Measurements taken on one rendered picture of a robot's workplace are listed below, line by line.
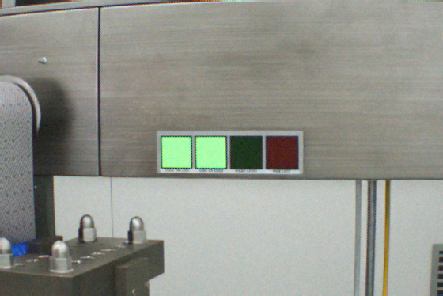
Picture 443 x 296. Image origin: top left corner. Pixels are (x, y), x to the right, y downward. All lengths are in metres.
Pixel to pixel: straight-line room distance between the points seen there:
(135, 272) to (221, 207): 2.56
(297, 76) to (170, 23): 0.24
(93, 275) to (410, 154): 0.55
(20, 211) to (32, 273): 0.27
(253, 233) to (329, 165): 2.48
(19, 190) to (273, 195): 2.49
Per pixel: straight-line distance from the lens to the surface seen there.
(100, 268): 1.51
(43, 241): 1.64
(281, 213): 4.08
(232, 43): 1.69
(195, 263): 4.21
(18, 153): 1.68
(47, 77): 1.81
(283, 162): 1.66
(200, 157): 1.70
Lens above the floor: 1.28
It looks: 3 degrees down
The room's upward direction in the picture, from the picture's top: 1 degrees counter-clockwise
